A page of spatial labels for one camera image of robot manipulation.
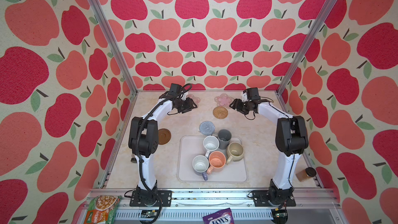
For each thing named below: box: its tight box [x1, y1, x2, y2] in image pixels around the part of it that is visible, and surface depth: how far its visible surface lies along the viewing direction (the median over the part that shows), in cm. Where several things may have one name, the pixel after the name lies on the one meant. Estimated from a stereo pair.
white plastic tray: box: [177, 135, 249, 184], surface depth 84 cm
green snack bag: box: [83, 194, 123, 224], surface depth 72 cm
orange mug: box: [206, 150, 227, 175], surface depth 82 cm
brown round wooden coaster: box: [158, 128, 172, 145], surface depth 98 cm
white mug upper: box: [203, 135, 220, 159], surface depth 88 cm
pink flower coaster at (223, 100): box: [214, 93, 235, 109], surface depth 118 cm
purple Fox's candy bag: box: [202, 207, 235, 224], surface depth 70 cm
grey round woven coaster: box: [199, 120, 216, 136], surface depth 103 cm
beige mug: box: [225, 141, 245, 165], surface depth 84 cm
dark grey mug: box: [217, 129, 232, 150], surface depth 89 cm
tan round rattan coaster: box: [212, 105, 229, 120], surface depth 110 cm
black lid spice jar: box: [295, 166, 317, 182], surface depth 76 cm
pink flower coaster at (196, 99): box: [186, 93, 201, 105], surface depth 121 cm
